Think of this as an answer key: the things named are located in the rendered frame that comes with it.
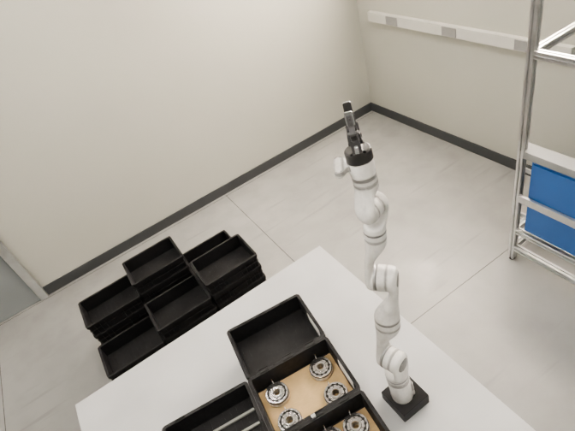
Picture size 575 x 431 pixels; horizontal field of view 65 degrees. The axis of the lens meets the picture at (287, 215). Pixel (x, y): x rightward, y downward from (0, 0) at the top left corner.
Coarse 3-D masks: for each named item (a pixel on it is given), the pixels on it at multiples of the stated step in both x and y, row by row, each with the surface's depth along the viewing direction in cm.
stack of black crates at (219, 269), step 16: (240, 240) 324; (208, 256) 321; (224, 256) 328; (240, 256) 324; (256, 256) 306; (208, 272) 319; (224, 272) 315; (240, 272) 306; (256, 272) 314; (208, 288) 301; (224, 288) 304; (240, 288) 313; (224, 304) 311
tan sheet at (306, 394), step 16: (304, 368) 206; (320, 368) 204; (336, 368) 202; (288, 384) 201; (304, 384) 200; (320, 384) 198; (288, 400) 196; (304, 400) 194; (320, 400) 192; (272, 416) 192; (304, 416) 189
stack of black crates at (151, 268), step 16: (144, 256) 340; (160, 256) 346; (176, 256) 341; (128, 272) 329; (144, 272) 336; (160, 272) 319; (176, 272) 327; (192, 272) 340; (144, 288) 320; (160, 288) 327
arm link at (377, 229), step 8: (376, 192) 132; (376, 200) 130; (384, 200) 131; (384, 208) 131; (384, 216) 135; (376, 224) 136; (384, 224) 136; (368, 232) 136; (376, 232) 135; (384, 232) 136
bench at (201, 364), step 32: (320, 256) 275; (256, 288) 268; (288, 288) 261; (320, 288) 256; (352, 288) 250; (224, 320) 255; (320, 320) 239; (352, 320) 234; (160, 352) 249; (192, 352) 244; (224, 352) 239; (352, 352) 220; (416, 352) 212; (128, 384) 238; (160, 384) 234; (192, 384) 229; (224, 384) 224; (384, 384) 204; (448, 384) 197; (480, 384) 194; (96, 416) 228; (128, 416) 224; (160, 416) 220; (384, 416) 194; (416, 416) 190; (448, 416) 187; (480, 416) 184; (512, 416) 181
